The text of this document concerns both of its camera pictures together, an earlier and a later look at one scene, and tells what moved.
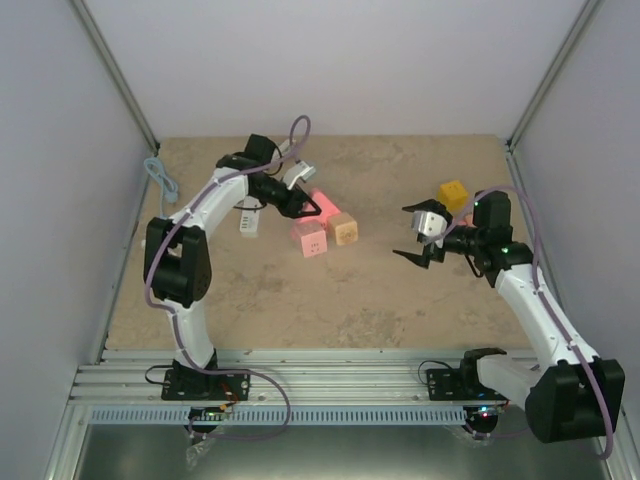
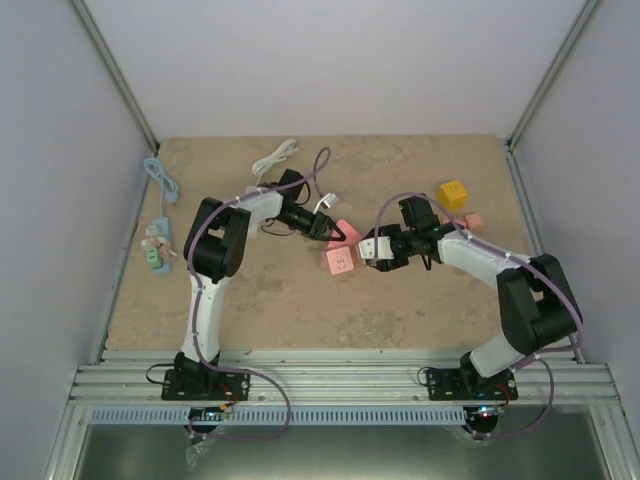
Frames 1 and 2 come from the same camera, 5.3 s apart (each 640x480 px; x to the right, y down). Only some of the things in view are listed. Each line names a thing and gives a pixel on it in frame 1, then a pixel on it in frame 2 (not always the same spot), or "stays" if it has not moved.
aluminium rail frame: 278,377 stays
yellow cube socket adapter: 453,195 stays
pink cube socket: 310,235 → 340,260
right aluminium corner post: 589,11 stays
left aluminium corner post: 122,82 stays
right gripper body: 431,249 → 394,265
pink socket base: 327,208 → 352,238
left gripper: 294,204 → 318,225
